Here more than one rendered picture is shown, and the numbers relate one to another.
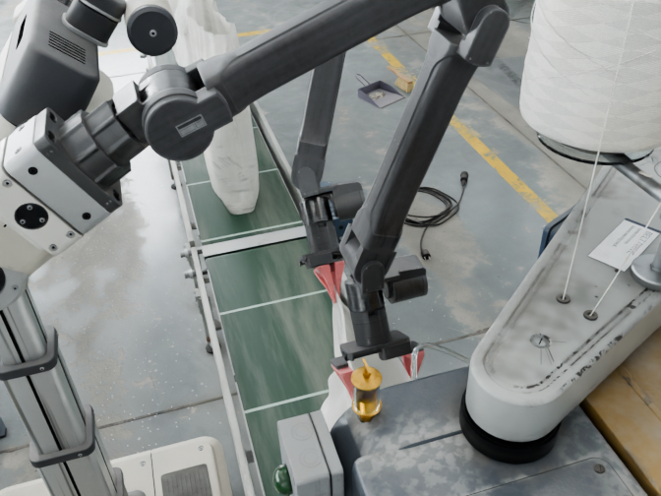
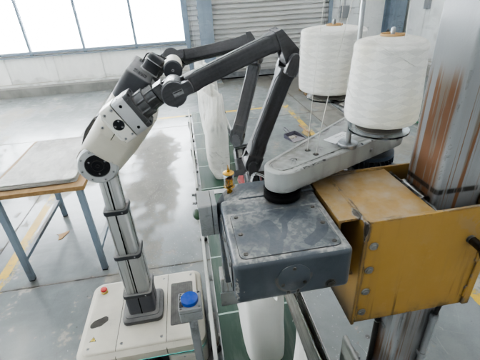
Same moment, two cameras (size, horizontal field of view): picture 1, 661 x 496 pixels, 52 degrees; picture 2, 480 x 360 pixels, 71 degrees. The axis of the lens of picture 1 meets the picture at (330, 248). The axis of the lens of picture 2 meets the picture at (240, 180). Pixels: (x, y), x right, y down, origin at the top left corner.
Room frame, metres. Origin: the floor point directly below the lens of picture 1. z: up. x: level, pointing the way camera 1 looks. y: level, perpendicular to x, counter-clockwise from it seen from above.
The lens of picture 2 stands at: (-0.30, -0.15, 1.77)
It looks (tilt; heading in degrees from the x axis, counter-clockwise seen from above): 29 degrees down; 8
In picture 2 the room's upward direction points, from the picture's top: 3 degrees counter-clockwise
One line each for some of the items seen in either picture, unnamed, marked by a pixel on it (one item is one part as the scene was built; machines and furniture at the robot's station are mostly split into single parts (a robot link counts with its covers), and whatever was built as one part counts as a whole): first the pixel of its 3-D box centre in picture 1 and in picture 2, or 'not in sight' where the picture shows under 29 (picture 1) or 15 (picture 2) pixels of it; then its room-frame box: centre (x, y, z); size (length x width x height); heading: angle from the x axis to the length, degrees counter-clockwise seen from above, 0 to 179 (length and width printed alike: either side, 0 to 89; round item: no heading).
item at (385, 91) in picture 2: not in sight; (386, 79); (0.39, -0.36, 1.61); 0.15 x 0.14 x 0.17; 15
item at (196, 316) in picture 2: not in sight; (191, 306); (0.49, 0.16, 0.81); 0.08 x 0.08 x 0.06; 15
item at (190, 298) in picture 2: not in sight; (189, 300); (0.49, 0.16, 0.84); 0.06 x 0.06 x 0.02
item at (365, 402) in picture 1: (366, 391); (228, 179); (0.42, -0.03, 1.37); 0.03 x 0.02 x 0.03; 15
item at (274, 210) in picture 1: (210, 122); (213, 143); (3.10, 0.58, 0.34); 2.21 x 0.39 x 0.09; 15
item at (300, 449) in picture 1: (311, 472); (207, 213); (0.39, 0.03, 1.28); 0.08 x 0.05 x 0.09; 15
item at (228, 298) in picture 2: not in sight; (235, 291); (0.41, -0.02, 0.98); 0.09 x 0.05 x 0.05; 105
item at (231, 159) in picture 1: (223, 106); (216, 131); (2.40, 0.39, 0.74); 0.47 x 0.22 x 0.72; 13
